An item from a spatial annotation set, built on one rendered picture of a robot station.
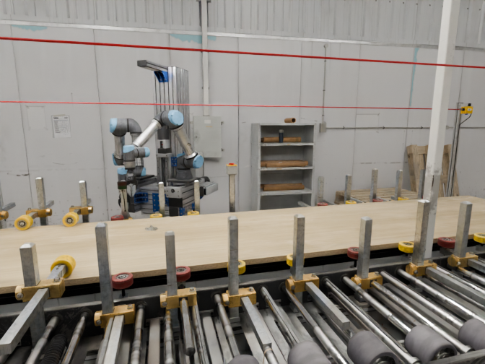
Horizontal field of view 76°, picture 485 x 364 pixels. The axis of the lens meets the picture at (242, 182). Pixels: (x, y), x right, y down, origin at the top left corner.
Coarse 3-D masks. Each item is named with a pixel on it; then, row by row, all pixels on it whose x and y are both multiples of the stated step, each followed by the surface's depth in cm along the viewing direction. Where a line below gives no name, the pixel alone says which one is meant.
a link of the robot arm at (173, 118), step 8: (168, 112) 238; (176, 112) 237; (168, 120) 238; (176, 120) 237; (176, 128) 241; (176, 136) 249; (184, 136) 249; (184, 144) 252; (184, 152) 258; (192, 152) 257; (184, 160) 265; (192, 160) 259; (200, 160) 262
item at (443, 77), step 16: (448, 0) 140; (448, 16) 140; (448, 32) 141; (448, 48) 142; (448, 80) 145; (448, 96) 146; (432, 112) 151; (432, 128) 151; (432, 144) 151; (432, 160) 152; (432, 176) 152; (432, 192) 154; (432, 208) 156; (432, 224) 157; (432, 240) 159
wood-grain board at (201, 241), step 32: (96, 224) 192; (128, 224) 191; (160, 224) 191; (192, 224) 191; (224, 224) 191; (256, 224) 191; (288, 224) 191; (320, 224) 191; (352, 224) 191; (384, 224) 191; (448, 224) 191; (480, 224) 191; (0, 256) 144; (96, 256) 144; (128, 256) 144; (160, 256) 143; (192, 256) 143; (224, 256) 143; (256, 256) 143; (0, 288) 116
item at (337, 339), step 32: (448, 256) 158; (224, 288) 128; (256, 288) 132; (320, 288) 141; (0, 320) 108; (64, 320) 114; (320, 320) 126; (352, 320) 137; (384, 320) 141; (64, 352) 108; (96, 352) 110; (160, 352) 116; (224, 352) 108; (256, 352) 108; (288, 352) 108; (480, 352) 91
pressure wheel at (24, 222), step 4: (24, 216) 181; (28, 216) 183; (16, 220) 178; (20, 220) 179; (24, 220) 179; (28, 220) 180; (32, 220) 185; (16, 224) 179; (20, 224) 179; (24, 224) 180; (28, 224) 180; (20, 228) 180; (24, 228) 180
